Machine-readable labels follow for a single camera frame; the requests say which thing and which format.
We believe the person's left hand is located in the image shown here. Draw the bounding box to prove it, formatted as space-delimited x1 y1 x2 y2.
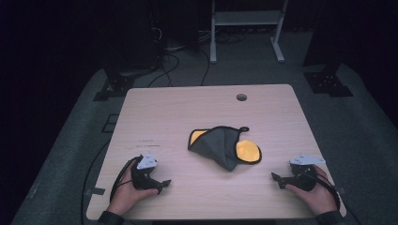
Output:
106 170 159 217

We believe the black stand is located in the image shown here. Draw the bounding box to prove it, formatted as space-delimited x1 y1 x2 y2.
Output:
92 0 164 102
301 0 355 98

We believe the person's right hand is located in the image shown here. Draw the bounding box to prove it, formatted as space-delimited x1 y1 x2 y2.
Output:
284 165 338 217

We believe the black floor cable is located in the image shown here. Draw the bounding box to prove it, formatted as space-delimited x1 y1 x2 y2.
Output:
79 140 112 225
199 49 211 87
146 52 181 88

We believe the left hand-held gripper cable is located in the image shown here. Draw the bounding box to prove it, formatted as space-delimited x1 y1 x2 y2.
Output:
109 156 141 203

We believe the dark floor plate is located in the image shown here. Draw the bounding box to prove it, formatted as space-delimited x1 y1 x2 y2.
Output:
101 113 120 134

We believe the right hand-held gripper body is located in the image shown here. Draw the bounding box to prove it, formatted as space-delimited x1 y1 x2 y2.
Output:
281 153 327 192

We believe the white metal stand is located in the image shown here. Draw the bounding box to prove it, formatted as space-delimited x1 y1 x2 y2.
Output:
209 0 289 65

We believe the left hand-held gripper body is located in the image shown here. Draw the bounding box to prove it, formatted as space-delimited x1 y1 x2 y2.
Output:
130 152 163 191

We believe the grey and yellow cloth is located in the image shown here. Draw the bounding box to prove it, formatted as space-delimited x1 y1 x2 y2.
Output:
187 126 263 173

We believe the right hand-held gripper cable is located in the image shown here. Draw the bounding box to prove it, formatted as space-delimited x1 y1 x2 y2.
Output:
309 172 342 210

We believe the hand-held gripper cable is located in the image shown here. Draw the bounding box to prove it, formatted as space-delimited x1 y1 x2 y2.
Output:
309 172 342 210
109 156 141 203

